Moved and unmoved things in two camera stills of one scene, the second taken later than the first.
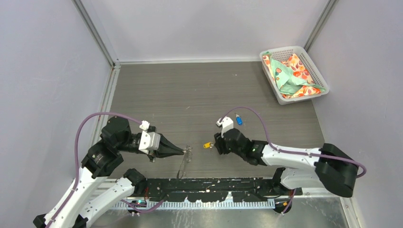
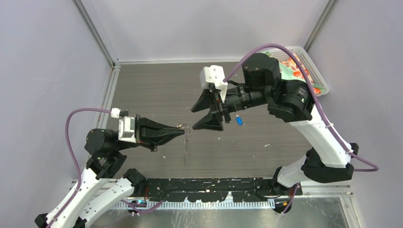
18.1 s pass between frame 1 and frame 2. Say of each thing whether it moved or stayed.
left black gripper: moved
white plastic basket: stayed
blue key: stayed
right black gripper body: moved
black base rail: stayed
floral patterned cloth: stayed
